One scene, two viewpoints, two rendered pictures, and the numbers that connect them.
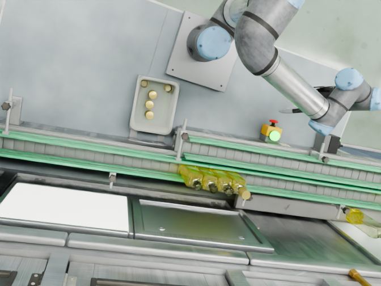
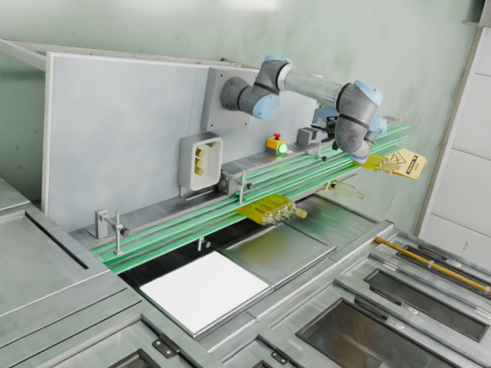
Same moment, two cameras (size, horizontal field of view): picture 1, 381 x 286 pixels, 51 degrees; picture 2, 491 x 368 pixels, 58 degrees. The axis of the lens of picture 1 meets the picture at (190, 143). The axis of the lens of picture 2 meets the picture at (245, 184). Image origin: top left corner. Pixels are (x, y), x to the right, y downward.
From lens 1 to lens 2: 1.27 m
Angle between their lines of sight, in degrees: 38
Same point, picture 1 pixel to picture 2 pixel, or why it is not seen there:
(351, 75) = (379, 122)
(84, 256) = (273, 321)
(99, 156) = not seen: hidden behind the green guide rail
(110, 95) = (161, 166)
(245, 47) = (351, 142)
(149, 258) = (298, 298)
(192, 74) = (226, 123)
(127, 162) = not seen: hidden behind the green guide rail
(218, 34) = (273, 101)
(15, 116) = (104, 229)
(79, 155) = not seen: hidden behind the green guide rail
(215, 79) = (241, 120)
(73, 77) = (128, 163)
